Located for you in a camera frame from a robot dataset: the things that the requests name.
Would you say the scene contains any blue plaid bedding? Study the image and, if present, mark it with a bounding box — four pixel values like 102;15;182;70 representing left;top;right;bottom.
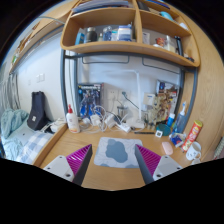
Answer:
14;132;52;164

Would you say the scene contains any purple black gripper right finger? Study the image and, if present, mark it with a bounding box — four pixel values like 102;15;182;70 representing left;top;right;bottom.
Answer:
135;144;161;184

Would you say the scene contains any blue spray bottle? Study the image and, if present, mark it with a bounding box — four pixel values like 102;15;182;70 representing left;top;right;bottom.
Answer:
174;103;186;133

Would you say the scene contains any grey cloud mouse pad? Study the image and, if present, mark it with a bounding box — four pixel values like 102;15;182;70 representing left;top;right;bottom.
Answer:
94;137;142;168

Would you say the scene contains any wooden wall shelf unit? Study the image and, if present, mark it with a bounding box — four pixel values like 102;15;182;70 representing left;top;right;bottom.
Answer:
60;0;200;67

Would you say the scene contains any teal blanket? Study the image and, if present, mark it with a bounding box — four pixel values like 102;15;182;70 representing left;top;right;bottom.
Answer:
0;109;29;160

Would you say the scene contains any blue robot model box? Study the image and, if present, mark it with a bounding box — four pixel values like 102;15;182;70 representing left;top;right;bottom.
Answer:
78;83;104;118

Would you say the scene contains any white pump lotion bottle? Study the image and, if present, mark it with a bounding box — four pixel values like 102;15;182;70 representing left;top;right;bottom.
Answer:
66;105;80;133

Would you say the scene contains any red chips can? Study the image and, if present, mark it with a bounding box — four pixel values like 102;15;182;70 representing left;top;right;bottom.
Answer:
181;120;203;152

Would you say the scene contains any teal round object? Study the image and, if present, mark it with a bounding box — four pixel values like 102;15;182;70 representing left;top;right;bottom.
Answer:
156;123;171;136

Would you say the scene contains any colourful picture box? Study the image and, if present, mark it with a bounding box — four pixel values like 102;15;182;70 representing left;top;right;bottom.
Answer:
149;80;179;126

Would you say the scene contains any white mug with print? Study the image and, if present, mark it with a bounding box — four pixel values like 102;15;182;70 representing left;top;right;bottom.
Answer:
186;142;201;161

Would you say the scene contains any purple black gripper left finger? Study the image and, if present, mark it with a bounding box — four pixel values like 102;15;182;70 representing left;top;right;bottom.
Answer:
66;144;92;186

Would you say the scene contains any black pen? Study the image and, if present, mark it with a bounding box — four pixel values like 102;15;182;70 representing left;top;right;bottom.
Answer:
134;131;155;134

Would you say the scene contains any black backpack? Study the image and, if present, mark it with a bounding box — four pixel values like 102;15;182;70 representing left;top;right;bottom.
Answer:
27;91;49;130

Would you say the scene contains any white power strip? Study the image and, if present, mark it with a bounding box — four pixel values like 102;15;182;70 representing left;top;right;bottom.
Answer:
113;122;131;133

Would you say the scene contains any pink computer mouse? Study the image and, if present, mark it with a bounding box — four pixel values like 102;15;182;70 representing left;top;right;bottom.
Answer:
162;142;173;155

